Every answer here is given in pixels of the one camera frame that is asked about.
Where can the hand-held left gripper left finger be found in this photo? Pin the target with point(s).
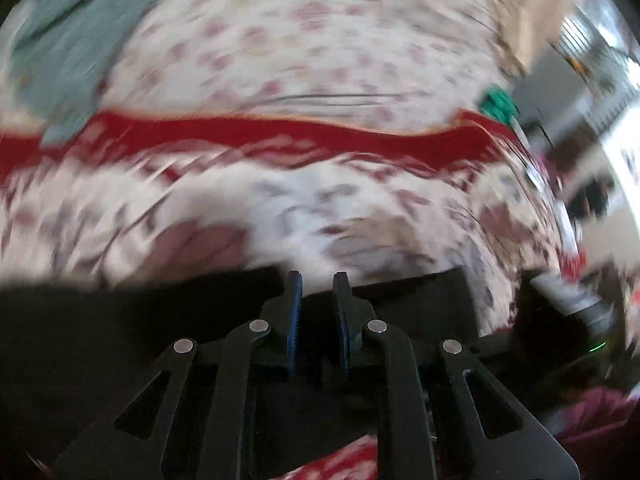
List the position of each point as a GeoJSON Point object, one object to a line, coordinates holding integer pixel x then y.
{"type": "Point", "coordinates": [295, 310]}

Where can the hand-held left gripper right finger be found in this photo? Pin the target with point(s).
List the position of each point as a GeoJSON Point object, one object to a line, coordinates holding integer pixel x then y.
{"type": "Point", "coordinates": [342, 310]}

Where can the black pants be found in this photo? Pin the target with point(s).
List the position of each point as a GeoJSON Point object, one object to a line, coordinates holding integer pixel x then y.
{"type": "Point", "coordinates": [125, 320]}

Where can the red and white fleece blanket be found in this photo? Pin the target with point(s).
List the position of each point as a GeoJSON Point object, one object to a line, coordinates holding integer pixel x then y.
{"type": "Point", "coordinates": [300, 200]}

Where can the magenta cloth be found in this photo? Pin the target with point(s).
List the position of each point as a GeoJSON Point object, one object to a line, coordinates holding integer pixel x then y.
{"type": "Point", "coordinates": [600, 410]}

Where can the green cloth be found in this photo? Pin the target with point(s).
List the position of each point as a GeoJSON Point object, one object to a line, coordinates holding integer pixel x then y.
{"type": "Point", "coordinates": [496, 103]}

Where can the floral bed sheet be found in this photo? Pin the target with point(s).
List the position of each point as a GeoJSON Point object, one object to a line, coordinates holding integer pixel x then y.
{"type": "Point", "coordinates": [325, 45]}

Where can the teal cloth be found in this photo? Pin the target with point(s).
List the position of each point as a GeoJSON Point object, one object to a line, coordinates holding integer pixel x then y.
{"type": "Point", "coordinates": [65, 35]}

